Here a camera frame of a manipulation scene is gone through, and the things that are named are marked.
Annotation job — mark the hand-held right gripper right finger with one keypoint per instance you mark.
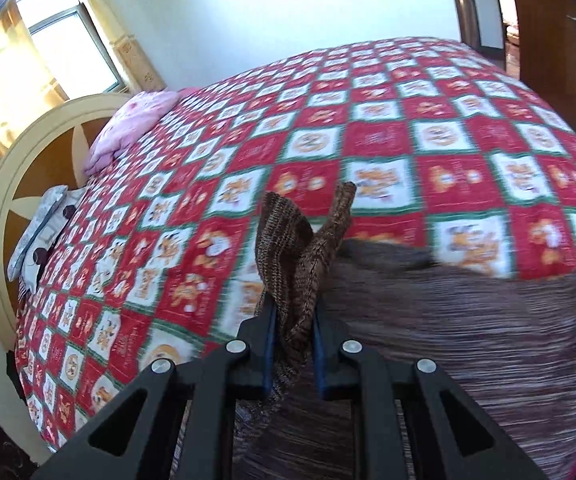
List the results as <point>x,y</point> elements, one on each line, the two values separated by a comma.
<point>319,360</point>

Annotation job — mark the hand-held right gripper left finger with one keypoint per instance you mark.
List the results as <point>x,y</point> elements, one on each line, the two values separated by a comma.
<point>268,345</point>

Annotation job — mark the brown knitted sweater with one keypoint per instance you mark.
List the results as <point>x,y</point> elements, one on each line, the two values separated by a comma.
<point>443,340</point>

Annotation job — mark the red checkered printed blanket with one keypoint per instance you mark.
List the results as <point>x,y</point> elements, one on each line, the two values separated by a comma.
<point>268,135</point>

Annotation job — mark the white black patterned pillow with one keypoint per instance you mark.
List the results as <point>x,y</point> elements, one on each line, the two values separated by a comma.
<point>43,230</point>

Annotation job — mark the pink pillow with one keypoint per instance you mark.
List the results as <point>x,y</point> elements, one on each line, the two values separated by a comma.
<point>128,120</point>

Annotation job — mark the cream wooden headboard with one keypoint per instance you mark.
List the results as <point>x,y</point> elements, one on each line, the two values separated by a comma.
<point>28,160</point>

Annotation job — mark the yellow patterned curtain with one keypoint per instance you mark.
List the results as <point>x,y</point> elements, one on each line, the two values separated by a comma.
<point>123,35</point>

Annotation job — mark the sheer yellow curtain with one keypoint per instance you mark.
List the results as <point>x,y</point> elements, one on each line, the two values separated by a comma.
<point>8,90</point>

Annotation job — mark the window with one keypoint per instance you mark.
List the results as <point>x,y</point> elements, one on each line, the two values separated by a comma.
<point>73,35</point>

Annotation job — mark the brown wooden door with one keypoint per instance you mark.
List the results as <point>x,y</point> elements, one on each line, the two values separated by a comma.
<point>548,50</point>

